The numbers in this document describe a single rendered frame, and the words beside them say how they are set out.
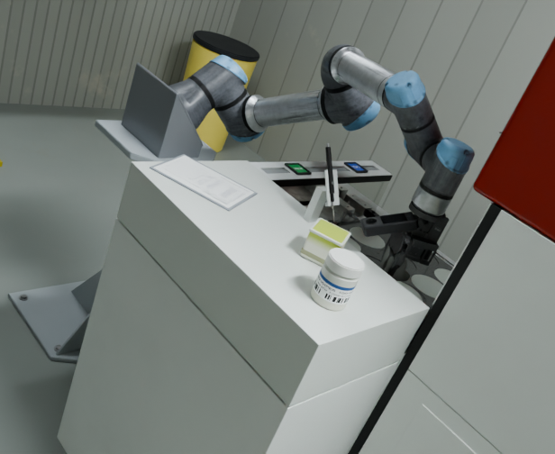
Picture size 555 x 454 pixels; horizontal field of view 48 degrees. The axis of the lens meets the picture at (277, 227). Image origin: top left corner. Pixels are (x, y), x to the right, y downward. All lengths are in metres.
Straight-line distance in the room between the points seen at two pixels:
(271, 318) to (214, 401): 0.26
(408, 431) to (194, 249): 0.60
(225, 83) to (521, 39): 1.93
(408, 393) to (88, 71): 3.32
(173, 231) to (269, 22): 3.30
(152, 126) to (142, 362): 0.72
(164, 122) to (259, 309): 0.83
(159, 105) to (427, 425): 1.10
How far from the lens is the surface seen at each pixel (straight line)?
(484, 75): 3.52
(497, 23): 3.53
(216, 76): 1.90
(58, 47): 4.12
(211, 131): 4.13
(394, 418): 1.44
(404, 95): 1.31
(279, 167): 1.69
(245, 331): 1.17
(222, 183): 1.45
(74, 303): 2.52
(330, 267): 1.11
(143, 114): 1.90
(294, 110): 1.82
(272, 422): 1.18
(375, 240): 1.65
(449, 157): 1.30
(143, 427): 1.54
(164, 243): 1.34
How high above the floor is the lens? 1.55
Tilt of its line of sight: 26 degrees down
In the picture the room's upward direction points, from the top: 22 degrees clockwise
